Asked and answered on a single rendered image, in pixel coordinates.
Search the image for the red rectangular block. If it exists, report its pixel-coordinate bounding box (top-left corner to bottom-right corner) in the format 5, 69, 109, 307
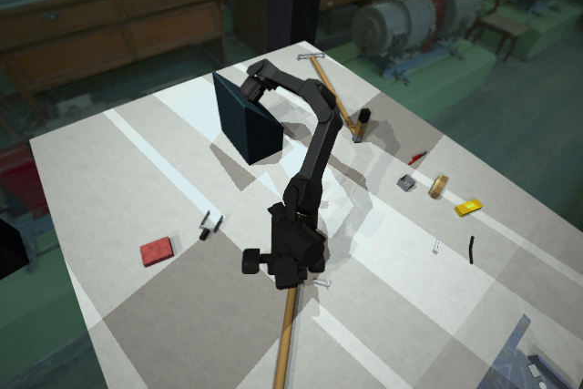
139, 236, 174, 268

